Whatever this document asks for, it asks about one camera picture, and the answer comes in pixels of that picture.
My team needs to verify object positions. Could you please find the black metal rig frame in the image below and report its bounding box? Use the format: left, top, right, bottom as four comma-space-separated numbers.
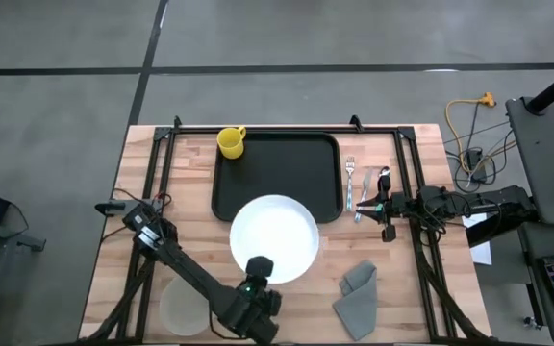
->
79, 114, 492, 345

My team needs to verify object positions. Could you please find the white plate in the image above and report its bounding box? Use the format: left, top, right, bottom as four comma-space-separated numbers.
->
229, 193, 320, 285

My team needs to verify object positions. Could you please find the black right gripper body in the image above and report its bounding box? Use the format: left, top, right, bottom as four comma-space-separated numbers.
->
375, 191, 407, 223

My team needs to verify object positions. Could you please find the black serving tray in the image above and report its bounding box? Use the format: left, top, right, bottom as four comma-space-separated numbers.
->
210, 131, 344, 225

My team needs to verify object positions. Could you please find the black power adapter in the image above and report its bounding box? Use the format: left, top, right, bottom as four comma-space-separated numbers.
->
466, 148, 488, 177

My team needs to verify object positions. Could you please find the dark grey desk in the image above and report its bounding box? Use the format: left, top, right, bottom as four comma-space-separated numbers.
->
505, 95, 554, 346

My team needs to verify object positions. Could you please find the yellow extension cable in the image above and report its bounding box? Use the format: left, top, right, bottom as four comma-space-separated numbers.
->
444, 91, 497, 160

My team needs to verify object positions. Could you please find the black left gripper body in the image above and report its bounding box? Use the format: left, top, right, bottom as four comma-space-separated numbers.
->
218, 285, 271, 333

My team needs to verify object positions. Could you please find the yellow mug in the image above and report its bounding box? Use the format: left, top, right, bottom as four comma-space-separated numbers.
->
215, 125, 248, 161

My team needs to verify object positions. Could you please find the fork with blue handle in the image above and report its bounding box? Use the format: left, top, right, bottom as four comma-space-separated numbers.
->
344, 155, 357, 213

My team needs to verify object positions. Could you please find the pale grey bowl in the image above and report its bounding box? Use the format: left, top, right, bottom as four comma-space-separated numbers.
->
158, 276, 211, 337

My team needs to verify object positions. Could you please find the knife with blue handle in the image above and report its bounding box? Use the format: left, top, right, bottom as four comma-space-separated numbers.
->
353, 167, 375, 224

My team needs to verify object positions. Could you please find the grey cloth napkin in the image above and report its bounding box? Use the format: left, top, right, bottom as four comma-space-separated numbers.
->
332, 259, 379, 342

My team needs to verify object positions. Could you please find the white paper sheet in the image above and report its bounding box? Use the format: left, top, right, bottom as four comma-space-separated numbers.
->
462, 213, 493, 266

